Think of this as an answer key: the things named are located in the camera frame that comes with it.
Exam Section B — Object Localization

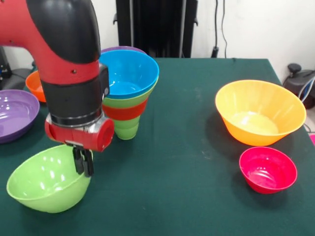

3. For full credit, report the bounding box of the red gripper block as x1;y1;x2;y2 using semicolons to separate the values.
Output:
44;115;115;178

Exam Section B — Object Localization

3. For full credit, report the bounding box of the large green bowl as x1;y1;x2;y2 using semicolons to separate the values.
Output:
6;144;94;214

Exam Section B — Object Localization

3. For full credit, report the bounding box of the green cup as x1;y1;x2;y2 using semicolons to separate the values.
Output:
113;115;141;141

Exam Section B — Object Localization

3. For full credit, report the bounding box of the red-orange bowl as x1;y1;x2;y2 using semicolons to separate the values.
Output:
102;98;149;121
25;70;47;103

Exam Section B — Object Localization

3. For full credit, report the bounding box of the small green bowl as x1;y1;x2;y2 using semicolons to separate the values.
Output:
102;75;159;109

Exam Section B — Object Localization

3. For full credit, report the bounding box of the purple bowl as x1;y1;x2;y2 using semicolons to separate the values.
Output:
100;46;148;58
0;89;40;145

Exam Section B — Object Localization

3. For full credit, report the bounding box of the blue bowl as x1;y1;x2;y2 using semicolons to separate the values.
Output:
98;50;160;97

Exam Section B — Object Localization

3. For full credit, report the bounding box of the dark green table cloth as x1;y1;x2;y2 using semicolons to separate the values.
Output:
0;56;315;236

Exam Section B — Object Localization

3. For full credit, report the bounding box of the black grey base foot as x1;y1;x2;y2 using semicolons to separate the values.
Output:
0;68;32;90
283;63;315;110

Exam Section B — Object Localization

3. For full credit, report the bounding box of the large orange bowl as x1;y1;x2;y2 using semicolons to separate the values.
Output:
215;79;307;147

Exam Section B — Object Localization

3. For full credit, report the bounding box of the pink bowl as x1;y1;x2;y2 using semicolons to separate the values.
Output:
239;146;298;195

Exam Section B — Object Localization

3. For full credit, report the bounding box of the black pedestal column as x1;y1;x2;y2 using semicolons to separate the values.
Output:
113;0;199;59

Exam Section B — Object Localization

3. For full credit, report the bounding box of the black wall cable with plug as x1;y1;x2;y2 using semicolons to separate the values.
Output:
211;0;228;59

